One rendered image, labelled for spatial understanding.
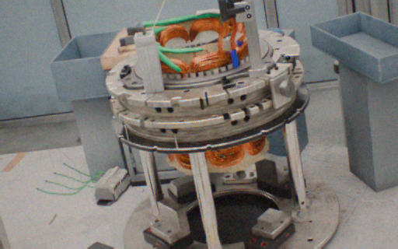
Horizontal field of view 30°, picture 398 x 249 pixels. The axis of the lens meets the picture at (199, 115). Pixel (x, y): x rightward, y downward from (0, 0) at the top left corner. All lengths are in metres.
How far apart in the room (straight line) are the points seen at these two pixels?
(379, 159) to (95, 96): 0.56
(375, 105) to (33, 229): 0.69
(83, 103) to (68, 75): 0.08
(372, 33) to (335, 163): 0.27
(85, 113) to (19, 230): 0.27
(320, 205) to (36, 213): 0.58
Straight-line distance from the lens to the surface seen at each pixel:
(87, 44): 1.65
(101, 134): 1.56
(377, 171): 1.39
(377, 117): 1.35
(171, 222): 1.29
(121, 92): 1.17
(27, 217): 1.56
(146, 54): 1.12
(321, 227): 1.29
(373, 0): 1.56
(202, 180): 1.17
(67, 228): 1.48
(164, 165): 1.54
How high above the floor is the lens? 1.49
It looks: 23 degrees down
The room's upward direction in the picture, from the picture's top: 11 degrees counter-clockwise
